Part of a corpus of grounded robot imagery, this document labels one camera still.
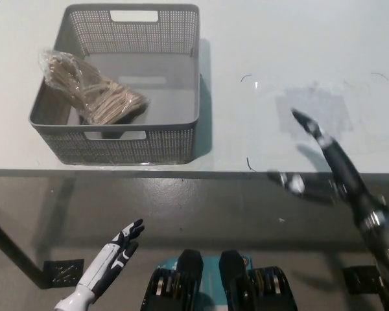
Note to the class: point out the gray perforated plastic basket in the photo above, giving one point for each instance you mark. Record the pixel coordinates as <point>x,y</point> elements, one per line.
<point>168,107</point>

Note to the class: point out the black teal robot body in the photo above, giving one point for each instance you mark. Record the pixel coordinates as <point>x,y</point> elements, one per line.
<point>188,278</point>

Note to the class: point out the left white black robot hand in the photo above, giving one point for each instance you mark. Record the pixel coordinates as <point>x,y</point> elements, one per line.
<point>110,259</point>

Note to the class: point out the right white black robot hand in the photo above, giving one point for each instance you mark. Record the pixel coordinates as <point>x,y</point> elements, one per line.
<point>343,168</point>

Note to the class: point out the black table leg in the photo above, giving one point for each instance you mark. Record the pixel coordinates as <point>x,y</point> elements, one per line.
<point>16,249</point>

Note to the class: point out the bag of wooden cutlery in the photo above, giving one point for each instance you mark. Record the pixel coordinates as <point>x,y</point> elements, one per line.
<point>100,94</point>

